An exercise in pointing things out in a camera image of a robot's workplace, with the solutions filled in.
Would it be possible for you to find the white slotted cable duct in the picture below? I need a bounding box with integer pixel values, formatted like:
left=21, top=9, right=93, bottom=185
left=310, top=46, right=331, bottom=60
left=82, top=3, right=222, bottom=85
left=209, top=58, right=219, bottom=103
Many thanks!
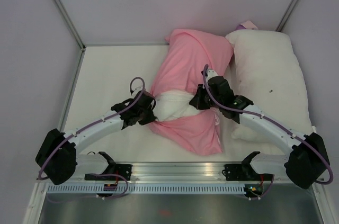
left=47, top=183, right=246, bottom=194

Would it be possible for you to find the right aluminium corner post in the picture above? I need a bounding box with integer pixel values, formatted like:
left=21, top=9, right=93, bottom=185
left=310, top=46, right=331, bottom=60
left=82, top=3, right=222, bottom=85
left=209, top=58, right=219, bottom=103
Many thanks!
left=274, top=0, right=318, bottom=33

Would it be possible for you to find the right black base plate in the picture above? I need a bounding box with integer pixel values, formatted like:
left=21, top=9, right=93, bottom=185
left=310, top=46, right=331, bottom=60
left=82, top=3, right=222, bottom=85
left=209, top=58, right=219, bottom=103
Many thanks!
left=222, top=164, right=273, bottom=182

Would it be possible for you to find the large white bare pillow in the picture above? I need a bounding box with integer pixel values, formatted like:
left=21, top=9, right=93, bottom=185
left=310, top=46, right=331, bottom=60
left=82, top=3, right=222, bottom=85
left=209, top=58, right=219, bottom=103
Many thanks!
left=226, top=30, right=313, bottom=135

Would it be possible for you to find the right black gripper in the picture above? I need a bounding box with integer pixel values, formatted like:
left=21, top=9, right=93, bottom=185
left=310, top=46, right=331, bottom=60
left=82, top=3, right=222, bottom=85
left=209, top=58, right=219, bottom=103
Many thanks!
left=190, top=84, right=222, bottom=110

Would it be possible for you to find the aluminium corner post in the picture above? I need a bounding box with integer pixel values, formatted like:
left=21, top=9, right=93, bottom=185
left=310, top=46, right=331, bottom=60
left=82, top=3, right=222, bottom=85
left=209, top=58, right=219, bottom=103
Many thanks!
left=37, top=0, right=86, bottom=50
left=274, top=0, right=318, bottom=33

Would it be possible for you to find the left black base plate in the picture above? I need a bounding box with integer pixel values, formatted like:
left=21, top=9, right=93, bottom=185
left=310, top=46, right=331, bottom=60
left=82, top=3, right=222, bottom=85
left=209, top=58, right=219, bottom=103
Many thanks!
left=114, top=164, right=133, bottom=181

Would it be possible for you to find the pink pillowcase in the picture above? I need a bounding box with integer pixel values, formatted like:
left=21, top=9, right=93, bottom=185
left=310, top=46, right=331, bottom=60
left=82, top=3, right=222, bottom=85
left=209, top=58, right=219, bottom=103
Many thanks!
left=149, top=29, right=233, bottom=156

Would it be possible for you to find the aluminium mounting rail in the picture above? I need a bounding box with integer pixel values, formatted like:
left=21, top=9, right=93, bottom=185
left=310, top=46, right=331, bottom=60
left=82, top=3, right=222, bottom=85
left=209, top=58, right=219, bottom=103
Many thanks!
left=66, top=160, right=325, bottom=184

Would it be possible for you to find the left aluminium corner post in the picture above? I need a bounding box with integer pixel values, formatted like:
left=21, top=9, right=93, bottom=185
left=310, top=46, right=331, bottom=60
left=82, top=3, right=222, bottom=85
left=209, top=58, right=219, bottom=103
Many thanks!
left=37, top=0, right=86, bottom=50

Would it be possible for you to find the pink purple cloth behind pillow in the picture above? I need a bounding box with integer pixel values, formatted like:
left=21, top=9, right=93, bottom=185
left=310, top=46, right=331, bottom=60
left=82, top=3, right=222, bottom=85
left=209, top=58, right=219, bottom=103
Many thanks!
left=236, top=21, right=258, bottom=30

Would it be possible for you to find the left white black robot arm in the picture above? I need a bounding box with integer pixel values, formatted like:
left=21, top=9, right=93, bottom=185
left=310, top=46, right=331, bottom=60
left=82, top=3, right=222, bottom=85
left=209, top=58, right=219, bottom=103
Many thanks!
left=35, top=91, right=156, bottom=185

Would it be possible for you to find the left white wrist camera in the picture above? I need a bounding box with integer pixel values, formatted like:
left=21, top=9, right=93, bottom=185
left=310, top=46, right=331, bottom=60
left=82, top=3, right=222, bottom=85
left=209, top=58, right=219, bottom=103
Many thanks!
left=131, top=86, right=144, bottom=95

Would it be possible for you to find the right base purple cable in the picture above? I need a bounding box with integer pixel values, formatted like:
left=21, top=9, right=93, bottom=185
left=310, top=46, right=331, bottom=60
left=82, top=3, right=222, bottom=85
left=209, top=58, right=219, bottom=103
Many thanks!
left=246, top=173, right=276, bottom=201

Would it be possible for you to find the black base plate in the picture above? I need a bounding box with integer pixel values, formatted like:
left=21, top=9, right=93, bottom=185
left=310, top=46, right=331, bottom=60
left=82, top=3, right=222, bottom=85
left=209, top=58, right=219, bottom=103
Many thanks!
left=222, top=164, right=273, bottom=182
left=114, top=164, right=133, bottom=181

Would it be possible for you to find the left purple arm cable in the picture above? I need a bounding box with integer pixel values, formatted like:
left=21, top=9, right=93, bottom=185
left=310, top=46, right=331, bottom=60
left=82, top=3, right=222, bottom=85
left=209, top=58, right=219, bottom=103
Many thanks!
left=39, top=77, right=146, bottom=181

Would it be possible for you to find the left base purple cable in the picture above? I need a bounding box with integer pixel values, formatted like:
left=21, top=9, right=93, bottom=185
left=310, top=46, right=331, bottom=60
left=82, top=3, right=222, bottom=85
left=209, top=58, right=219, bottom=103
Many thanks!
left=47, top=175, right=131, bottom=203

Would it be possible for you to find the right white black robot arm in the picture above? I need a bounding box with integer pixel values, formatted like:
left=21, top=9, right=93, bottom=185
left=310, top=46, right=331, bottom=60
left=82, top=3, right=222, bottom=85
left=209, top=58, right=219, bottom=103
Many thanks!
left=190, top=69, right=334, bottom=189

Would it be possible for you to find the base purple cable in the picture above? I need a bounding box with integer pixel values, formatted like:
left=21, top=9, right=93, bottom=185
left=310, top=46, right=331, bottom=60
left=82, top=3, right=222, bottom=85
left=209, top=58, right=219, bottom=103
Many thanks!
left=47, top=175, right=131, bottom=203
left=246, top=173, right=276, bottom=201

